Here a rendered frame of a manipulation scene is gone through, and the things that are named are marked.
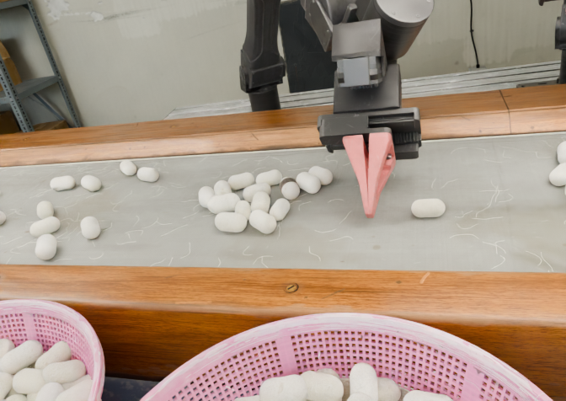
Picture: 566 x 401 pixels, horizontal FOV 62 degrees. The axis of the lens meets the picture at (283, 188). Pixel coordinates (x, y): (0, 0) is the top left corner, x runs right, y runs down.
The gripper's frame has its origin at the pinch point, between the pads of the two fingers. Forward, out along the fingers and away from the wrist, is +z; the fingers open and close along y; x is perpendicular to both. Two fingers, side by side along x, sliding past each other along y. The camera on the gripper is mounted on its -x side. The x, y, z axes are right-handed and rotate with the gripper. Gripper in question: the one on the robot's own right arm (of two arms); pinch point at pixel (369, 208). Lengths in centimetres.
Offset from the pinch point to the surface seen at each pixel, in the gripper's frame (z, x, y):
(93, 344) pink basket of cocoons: 14.8, -14.1, -18.1
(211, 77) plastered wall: -134, 158, -110
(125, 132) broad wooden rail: -20, 16, -44
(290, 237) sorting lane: 3.0, -0.2, -7.9
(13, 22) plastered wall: -158, 117, -220
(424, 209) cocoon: 0.0, 0.7, 5.2
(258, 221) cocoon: 1.5, -1.2, -11.1
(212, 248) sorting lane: 4.4, -1.4, -15.9
